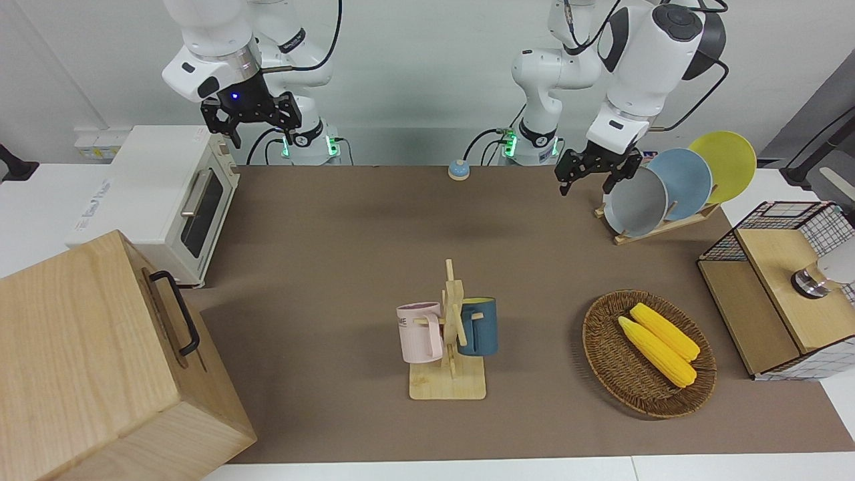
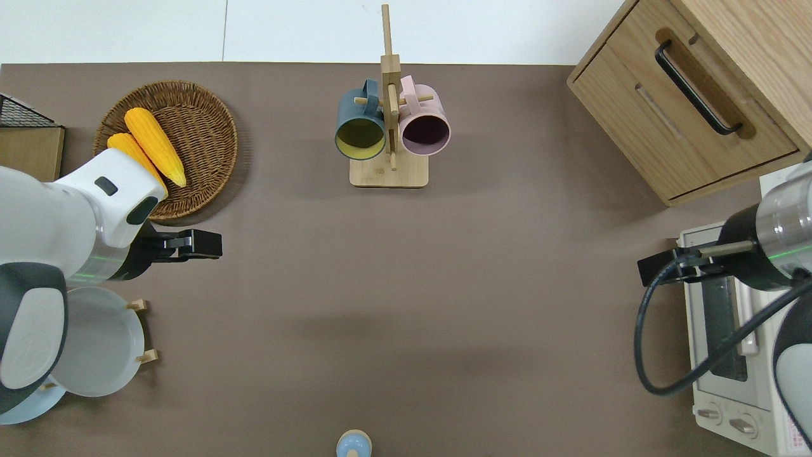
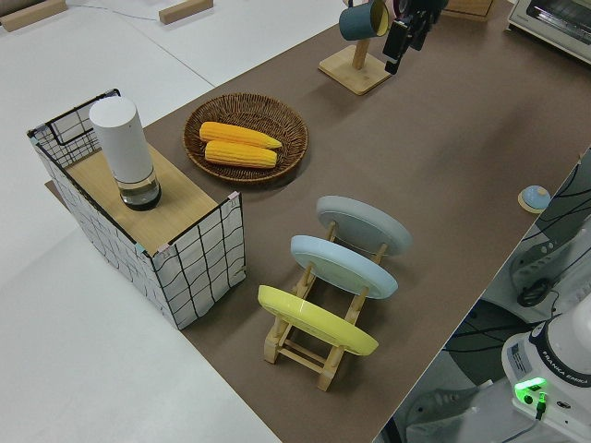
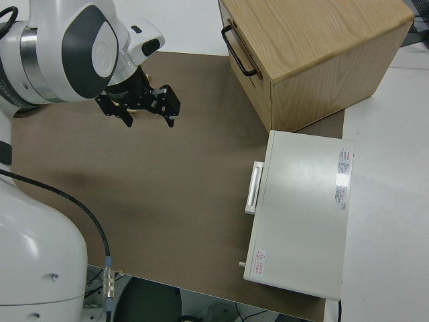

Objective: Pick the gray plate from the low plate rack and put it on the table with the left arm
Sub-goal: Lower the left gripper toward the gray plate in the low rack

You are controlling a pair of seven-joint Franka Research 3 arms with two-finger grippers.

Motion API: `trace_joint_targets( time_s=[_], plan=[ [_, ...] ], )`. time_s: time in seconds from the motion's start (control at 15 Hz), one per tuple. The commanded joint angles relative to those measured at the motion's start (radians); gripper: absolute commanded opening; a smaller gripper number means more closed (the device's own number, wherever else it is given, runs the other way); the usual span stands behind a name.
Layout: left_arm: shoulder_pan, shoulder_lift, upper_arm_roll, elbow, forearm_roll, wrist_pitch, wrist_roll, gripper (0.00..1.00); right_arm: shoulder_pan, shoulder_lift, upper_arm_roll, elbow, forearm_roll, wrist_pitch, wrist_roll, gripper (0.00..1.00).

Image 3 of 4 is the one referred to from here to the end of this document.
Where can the wooden block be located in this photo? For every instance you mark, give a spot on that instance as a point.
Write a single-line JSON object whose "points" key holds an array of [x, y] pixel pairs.
{"points": [[32, 16], [184, 11]]}

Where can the wooden mug tree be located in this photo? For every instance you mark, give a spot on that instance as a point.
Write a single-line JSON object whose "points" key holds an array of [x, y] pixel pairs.
{"points": [[355, 74]]}

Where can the brown table mat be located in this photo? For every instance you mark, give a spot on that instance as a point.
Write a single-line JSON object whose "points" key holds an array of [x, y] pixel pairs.
{"points": [[415, 161]]}

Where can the yellow corn cob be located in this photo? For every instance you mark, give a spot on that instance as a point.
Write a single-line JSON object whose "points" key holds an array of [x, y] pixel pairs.
{"points": [[235, 134], [240, 154]]}

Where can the yellow plate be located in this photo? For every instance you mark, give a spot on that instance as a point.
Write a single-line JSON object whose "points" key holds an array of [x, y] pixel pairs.
{"points": [[314, 323]]}

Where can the white toaster oven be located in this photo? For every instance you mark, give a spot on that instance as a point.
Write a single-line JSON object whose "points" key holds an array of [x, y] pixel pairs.
{"points": [[554, 23]]}

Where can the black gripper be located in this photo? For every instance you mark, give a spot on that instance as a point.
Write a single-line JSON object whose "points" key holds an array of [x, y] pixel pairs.
{"points": [[431, 11]]}

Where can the wooden plate rack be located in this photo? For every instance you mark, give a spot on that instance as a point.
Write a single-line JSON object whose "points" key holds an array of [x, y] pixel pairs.
{"points": [[295, 354]]}

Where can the dark blue mug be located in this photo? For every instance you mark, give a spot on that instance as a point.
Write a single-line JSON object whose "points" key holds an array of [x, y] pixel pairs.
{"points": [[358, 20]]}

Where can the gray plate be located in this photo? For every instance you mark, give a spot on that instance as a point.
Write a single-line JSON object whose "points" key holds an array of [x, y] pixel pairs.
{"points": [[369, 231]]}

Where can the light blue plate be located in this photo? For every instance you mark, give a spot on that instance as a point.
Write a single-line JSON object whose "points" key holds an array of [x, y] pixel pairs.
{"points": [[341, 265]]}

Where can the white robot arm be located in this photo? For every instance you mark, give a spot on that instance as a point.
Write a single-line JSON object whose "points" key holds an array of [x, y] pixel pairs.
{"points": [[535, 364]]}

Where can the blue service bell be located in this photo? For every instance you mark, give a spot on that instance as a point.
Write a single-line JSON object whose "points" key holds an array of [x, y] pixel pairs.
{"points": [[534, 197]]}

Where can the brown wicker basket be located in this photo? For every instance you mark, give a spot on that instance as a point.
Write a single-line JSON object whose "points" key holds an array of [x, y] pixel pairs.
{"points": [[286, 124]]}

